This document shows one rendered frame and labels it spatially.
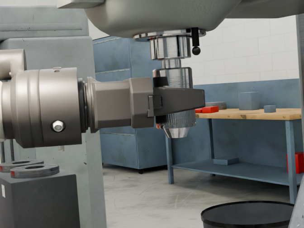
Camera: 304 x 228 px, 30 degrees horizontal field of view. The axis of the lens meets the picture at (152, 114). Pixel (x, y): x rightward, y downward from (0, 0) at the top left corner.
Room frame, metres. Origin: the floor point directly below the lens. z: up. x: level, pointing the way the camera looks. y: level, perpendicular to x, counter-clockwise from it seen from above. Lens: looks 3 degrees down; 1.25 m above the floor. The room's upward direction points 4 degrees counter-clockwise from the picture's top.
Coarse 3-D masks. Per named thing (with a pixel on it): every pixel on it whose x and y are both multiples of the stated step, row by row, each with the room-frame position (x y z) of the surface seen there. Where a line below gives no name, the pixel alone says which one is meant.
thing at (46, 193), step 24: (0, 168) 1.11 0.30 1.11; (24, 168) 1.04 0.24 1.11; (48, 168) 1.02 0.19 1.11; (0, 192) 1.05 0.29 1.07; (24, 192) 0.98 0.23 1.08; (48, 192) 1.00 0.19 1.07; (72, 192) 1.02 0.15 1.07; (0, 216) 1.06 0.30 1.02; (24, 216) 0.98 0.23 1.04; (48, 216) 0.99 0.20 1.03; (72, 216) 1.01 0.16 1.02
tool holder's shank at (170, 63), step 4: (160, 60) 0.66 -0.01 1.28; (164, 60) 0.66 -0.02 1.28; (168, 60) 0.65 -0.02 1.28; (172, 60) 0.65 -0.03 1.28; (176, 60) 0.65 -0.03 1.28; (180, 60) 0.66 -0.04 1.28; (164, 64) 0.66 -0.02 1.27; (168, 64) 0.65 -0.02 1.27; (172, 64) 0.65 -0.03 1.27; (176, 64) 0.65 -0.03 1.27; (180, 64) 0.66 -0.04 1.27
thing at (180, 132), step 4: (172, 128) 0.65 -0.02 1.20; (176, 128) 0.65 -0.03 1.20; (180, 128) 0.65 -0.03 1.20; (184, 128) 0.65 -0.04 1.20; (188, 128) 0.66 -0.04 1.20; (164, 132) 0.66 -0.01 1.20; (168, 132) 0.65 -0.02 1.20; (172, 132) 0.65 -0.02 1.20; (176, 132) 0.65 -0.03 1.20; (180, 132) 0.65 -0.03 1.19; (184, 132) 0.65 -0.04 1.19; (168, 136) 0.66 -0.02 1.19; (172, 136) 0.65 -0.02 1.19; (176, 136) 0.65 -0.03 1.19; (180, 136) 0.65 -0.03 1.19; (184, 136) 0.66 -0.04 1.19
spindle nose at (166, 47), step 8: (152, 40) 0.65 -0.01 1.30; (160, 40) 0.64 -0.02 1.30; (168, 40) 0.64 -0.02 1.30; (176, 40) 0.64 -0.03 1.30; (184, 40) 0.64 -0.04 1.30; (152, 48) 0.65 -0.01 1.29; (160, 48) 0.64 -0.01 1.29; (168, 48) 0.64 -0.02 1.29; (176, 48) 0.64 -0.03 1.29; (184, 48) 0.64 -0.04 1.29; (152, 56) 0.65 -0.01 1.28; (160, 56) 0.64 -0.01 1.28; (168, 56) 0.64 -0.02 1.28; (176, 56) 0.64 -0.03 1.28; (184, 56) 0.64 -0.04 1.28
